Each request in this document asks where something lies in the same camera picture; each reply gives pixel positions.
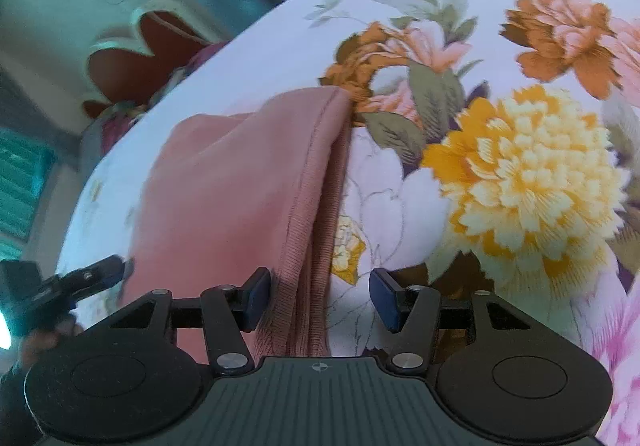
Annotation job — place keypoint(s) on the teal slatted panel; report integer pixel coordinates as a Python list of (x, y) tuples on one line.
[(22, 186)]

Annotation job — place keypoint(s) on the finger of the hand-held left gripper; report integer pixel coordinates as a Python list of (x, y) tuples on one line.
[(95, 276)]

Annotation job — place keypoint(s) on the person's left hand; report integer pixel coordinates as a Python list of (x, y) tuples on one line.
[(47, 343)]

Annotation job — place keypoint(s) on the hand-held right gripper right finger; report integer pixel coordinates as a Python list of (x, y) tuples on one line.
[(384, 298)]

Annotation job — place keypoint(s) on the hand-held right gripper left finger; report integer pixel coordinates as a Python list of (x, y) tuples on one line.
[(258, 298)]

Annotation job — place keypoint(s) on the pink knit sweater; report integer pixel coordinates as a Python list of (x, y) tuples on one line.
[(225, 186)]

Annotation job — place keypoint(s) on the red headboard with white frame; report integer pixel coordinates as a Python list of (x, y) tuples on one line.
[(140, 56)]

